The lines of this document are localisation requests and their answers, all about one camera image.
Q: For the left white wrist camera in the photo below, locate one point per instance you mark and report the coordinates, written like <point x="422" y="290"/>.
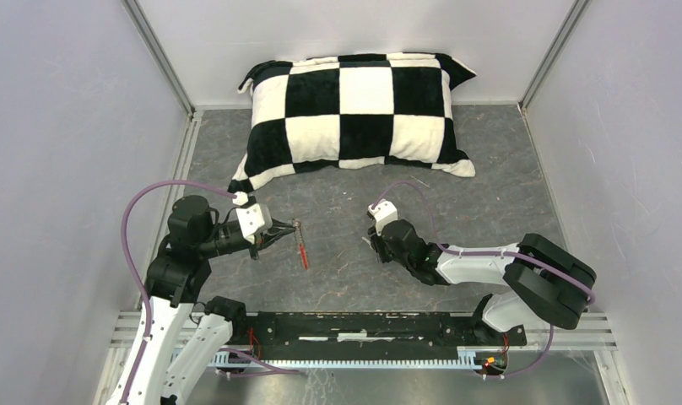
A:
<point x="254" y="218"/>

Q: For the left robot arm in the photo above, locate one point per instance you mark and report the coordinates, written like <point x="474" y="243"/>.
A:
<point x="155" y="373"/>

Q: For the black white checkered pillow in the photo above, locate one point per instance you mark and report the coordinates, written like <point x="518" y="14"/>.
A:
<point x="350" y="112"/>

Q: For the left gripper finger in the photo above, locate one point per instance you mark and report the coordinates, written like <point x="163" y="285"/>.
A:
<point x="280" y="226"/>
<point x="269" y="238"/>

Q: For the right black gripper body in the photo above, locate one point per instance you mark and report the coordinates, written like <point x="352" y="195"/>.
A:
<point x="381" y="249"/>

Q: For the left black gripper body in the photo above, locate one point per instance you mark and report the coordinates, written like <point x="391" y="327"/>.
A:
<point x="223" y="237"/>

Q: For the metal keyring with red handle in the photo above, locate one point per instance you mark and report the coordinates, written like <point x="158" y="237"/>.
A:
<point x="301" y="244"/>

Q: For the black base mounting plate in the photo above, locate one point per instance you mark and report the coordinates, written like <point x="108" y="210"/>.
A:
<point x="368" y="335"/>

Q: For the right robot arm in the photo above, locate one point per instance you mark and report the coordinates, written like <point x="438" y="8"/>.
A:
<point x="546" y="283"/>

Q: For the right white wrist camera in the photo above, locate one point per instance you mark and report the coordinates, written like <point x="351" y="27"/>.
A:
<point x="382" y="213"/>

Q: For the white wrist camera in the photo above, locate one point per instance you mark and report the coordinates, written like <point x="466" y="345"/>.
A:
<point x="382" y="213"/>
<point x="254" y="218"/>

